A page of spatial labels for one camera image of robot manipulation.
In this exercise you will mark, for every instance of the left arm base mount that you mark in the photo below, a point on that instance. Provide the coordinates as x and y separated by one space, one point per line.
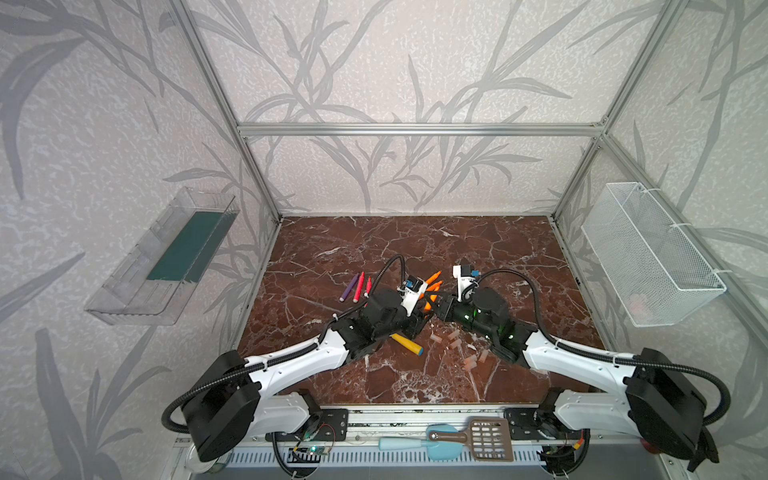
329 425

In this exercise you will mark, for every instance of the purple marker pen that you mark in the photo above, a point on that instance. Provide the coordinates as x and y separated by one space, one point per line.
352 285

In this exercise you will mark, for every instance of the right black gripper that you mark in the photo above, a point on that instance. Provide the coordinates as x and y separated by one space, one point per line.
447 306

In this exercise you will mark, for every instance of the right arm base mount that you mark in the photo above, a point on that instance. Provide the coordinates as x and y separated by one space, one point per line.
534 424

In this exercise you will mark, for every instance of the white wire mesh basket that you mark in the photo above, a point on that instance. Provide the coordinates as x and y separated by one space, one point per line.
658 274

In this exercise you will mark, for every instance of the small circuit board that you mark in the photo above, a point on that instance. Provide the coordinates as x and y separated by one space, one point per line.
311 453

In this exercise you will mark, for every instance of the brown slotted spatula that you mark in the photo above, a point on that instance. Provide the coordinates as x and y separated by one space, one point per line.
487 438

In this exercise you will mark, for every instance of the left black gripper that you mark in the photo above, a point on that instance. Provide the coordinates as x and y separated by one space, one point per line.
414 319

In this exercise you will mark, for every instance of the aluminium cage frame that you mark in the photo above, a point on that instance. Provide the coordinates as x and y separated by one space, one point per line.
599 133

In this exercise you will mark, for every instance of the orange marker pen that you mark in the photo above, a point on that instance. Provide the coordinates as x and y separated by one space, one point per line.
433 278
429 301
433 286

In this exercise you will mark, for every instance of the clear plastic wall tray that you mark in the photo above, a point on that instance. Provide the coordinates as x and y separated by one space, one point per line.
159 275

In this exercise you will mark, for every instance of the pink marker pen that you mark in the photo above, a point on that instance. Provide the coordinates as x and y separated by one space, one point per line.
359 287

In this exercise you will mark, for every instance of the light blue silicone spatula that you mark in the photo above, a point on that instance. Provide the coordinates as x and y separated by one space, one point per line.
435 450

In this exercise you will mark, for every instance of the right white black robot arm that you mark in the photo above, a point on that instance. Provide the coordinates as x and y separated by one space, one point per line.
632 395

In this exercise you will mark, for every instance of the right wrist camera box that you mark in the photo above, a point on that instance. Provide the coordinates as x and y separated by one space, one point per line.
467 280

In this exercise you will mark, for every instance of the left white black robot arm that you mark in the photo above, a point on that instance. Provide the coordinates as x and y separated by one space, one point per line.
239 397

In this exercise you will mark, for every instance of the yellow toy shovel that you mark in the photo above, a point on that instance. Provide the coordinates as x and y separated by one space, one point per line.
410 345

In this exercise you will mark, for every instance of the aluminium front rail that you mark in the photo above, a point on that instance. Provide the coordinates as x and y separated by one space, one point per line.
367 424

